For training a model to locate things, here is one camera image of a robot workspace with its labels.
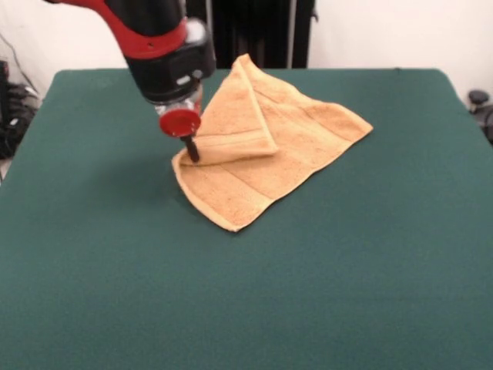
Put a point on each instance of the black chair base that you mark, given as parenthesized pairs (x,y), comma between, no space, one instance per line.
(477,96)

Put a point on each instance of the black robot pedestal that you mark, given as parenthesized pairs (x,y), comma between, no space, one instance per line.
(265,31)

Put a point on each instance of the orange terry towel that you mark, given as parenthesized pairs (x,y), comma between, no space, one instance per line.
(269,162)

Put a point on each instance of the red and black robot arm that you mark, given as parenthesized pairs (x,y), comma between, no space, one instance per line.
(161,38)

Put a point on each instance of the dark green table cloth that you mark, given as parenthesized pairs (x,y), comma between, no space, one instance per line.
(308,270)

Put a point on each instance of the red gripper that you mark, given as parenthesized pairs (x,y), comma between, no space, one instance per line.
(180,123)

